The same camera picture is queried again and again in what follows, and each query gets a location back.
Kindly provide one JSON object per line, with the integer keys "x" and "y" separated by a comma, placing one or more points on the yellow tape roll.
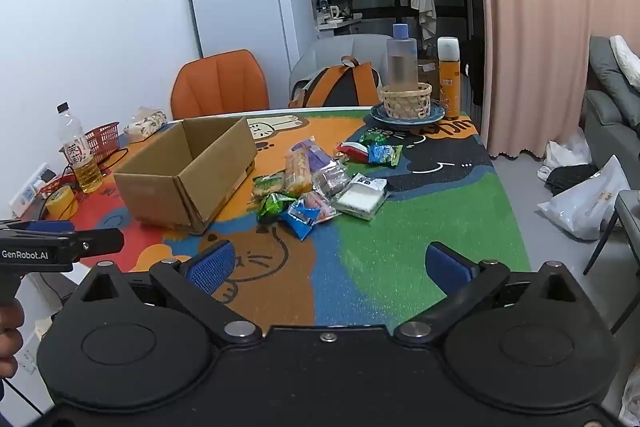
{"x": 62, "y": 202}

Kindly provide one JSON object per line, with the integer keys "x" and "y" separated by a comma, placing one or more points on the bright green snack packet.
{"x": 272, "y": 205}

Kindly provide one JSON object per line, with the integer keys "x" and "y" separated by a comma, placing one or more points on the white kettle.
{"x": 333, "y": 12}

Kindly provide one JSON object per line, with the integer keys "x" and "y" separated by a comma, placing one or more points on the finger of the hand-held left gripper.
{"x": 50, "y": 226}
{"x": 100, "y": 241}

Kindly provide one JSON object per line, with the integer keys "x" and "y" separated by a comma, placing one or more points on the colourful cartoon table mat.
{"x": 425, "y": 207}

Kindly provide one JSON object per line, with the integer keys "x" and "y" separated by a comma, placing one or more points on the plastic bottle of yellow drink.
{"x": 82, "y": 157}

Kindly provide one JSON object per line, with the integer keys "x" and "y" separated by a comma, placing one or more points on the clear bottle with purple cap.
{"x": 402, "y": 62}

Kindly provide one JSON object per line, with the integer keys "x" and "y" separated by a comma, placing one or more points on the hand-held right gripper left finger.
{"x": 210, "y": 266}

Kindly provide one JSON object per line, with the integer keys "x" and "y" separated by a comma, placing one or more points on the blue and green snack packet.
{"x": 384, "y": 153}

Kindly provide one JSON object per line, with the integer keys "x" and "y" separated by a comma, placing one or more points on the patterned tissue pack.
{"x": 145, "y": 124}

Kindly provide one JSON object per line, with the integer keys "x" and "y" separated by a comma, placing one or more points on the long orange biscuit packet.
{"x": 298, "y": 172}

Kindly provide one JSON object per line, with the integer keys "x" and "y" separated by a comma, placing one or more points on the grey sofa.
{"x": 610, "y": 107}

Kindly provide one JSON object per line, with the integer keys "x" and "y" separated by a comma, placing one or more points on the white pillow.
{"x": 627, "y": 59}

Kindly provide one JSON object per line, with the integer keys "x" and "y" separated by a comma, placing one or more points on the red plastic basket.
{"x": 102, "y": 142}

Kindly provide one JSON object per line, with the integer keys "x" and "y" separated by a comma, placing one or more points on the person's left hand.
{"x": 9, "y": 332}

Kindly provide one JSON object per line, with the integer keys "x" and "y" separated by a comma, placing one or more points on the pink curtain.
{"x": 540, "y": 32}

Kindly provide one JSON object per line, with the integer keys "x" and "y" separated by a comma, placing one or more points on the pink and white snack packet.
{"x": 322, "y": 208}

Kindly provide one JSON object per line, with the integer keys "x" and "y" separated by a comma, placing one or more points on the red and white snack packet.
{"x": 352, "y": 151}

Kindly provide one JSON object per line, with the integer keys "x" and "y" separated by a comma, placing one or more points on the clear silver snack packet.
{"x": 330, "y": 179}

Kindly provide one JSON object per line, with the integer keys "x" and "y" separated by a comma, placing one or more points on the woven bamboo basket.
{"x": 405, "y": 104}

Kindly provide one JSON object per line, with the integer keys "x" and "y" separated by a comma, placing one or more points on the orange spray can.
{"x": 449, "y": 82}

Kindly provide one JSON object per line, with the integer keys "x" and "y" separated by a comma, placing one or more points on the dark green snack packet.
{"x": 372, "y": 137}

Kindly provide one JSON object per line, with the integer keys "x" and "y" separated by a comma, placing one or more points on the white refrigerator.
{"x": 240, "y": 7}

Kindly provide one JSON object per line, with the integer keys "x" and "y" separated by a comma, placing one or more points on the dark side table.
{"x": 627, "y": 212}

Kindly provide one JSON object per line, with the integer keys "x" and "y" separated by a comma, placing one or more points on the white square snack packet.
{"x": 360, "y": 199}

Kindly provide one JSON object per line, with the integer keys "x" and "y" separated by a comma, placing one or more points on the small white plastic bag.
{"x": 567, "y": 152}

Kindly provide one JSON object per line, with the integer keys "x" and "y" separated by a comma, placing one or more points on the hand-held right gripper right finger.
{"x": 446, "y": 268}

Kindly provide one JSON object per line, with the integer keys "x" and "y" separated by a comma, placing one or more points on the pale green snack packet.
{"x": 267, "y": 184}

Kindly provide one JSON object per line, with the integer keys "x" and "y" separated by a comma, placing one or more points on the orange chair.
{"x": 220, "y": 84}

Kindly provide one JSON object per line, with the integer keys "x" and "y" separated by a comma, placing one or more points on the purple snack packet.
{"x": 316, "y": 157}

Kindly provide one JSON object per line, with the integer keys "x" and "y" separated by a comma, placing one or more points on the white power strip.
{"x": 27, "y": 192}

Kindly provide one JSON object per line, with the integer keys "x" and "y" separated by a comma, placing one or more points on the large white plastic bag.
{"x": 585, "y": 207}

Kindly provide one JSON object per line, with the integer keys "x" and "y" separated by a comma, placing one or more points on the orange and black backpack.
{"x": 345, "y": 88}

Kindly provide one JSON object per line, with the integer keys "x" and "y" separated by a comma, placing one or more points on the black cloth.
{"x": 570, "y": 179}

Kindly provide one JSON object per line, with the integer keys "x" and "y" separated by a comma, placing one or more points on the brown cardboard box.
{"x": 165, "y": 187}

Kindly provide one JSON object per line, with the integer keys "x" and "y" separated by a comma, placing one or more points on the blue ceramic plate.
{"x": 435, "y": 114}

